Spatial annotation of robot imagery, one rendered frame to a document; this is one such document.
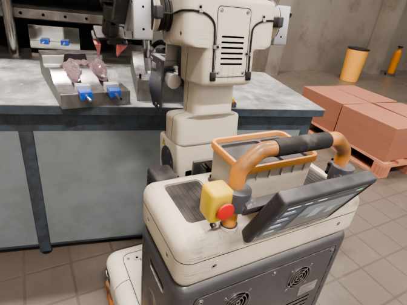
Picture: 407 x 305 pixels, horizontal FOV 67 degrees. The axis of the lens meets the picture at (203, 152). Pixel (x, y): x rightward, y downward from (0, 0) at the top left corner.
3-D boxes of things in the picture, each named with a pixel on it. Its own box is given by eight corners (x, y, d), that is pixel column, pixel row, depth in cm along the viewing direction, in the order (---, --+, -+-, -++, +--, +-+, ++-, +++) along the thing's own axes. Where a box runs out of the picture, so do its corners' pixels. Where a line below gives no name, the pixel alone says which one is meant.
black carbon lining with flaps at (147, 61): (181, 82, 138) (183, 60, 133) (145, 80, 133) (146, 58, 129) (169, 63, 167) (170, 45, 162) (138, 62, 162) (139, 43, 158)
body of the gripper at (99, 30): (92, 29, 107) (93, 10, 101) (122, 31, 112) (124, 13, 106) (96, 42, 104) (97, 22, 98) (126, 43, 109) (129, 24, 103)
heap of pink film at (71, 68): (112, 81, 130) (112, 63, 127) (67, 83, 121) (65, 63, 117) (95, 66, 149) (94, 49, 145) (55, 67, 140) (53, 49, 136)
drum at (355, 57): (346, 77, 631) (357, 46, 603) (363, 82, 602) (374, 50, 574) (333, 77, 612) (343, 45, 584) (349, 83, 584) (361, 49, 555)
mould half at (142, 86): (197, 101, 137) (200, 71, 131) (137, 100, 130) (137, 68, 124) (176, 72, 179) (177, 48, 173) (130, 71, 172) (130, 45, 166)
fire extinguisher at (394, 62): (387, 73, 723) (398, 45, 693) (398, 77, 702) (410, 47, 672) (380, 74, 710) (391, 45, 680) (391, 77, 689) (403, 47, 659)
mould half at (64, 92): (130, 103, 126) (130, 77, 121) (62, 109, 113) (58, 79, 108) (96, 71, 162) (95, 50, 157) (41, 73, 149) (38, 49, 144)
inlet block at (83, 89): (98, 108, 111) (97, 93, 108) (83, 109, 108) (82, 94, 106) (88, 96, 120) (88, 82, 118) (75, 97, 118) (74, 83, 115)
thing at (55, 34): (80, 58, 190) (79, 28, 182) (31, 55, 183) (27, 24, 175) (85, 43, 232) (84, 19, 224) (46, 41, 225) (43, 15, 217)
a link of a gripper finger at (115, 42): (101, 49, 115) (103, 26, 108) (120, 49, 118) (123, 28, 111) (105, 61, 112) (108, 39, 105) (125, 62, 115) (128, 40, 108)
